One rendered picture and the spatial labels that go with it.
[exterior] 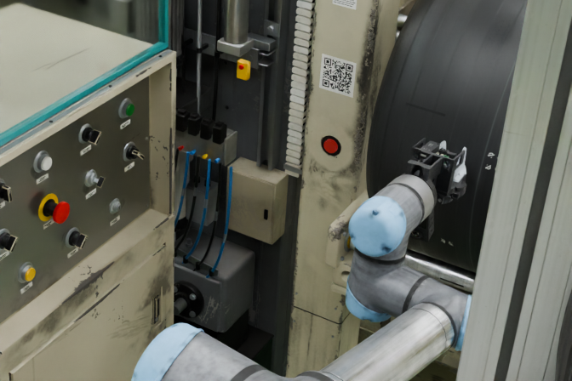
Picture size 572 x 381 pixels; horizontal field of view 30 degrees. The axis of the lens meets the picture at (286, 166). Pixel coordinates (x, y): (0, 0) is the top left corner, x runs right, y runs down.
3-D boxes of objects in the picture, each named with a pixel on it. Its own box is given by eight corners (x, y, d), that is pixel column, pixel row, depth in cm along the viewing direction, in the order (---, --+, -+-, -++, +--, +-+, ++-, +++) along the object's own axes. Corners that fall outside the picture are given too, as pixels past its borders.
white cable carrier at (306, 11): (284, 173, 228) (299, -40, 204) (295, 163, 232) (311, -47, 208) (302, 179, 227) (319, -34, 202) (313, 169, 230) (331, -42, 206)
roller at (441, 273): (353, 238, 221) (344, 251, 218) (354, 222, 219) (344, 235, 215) (514, 296, 208) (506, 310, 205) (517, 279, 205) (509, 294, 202)
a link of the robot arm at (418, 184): (420, 236, 158) (370, 219, 161) (431, 225, 162) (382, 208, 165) (429, 191, 155) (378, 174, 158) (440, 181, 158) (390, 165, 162)
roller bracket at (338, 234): (323, 266, 217) (327, 226, 212) (402, 181, 248) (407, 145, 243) (338, 271, 216) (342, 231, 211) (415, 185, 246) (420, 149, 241)
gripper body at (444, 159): (468, 149, 168) (441, 173, 158) (458, 198, 171) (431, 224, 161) (424, 135, 171) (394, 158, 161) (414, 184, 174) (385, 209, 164)
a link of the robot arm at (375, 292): (395, 342, 153) (409, 276, 149) (332, 309, 159) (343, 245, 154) (422, 321, 159) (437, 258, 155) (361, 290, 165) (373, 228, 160)
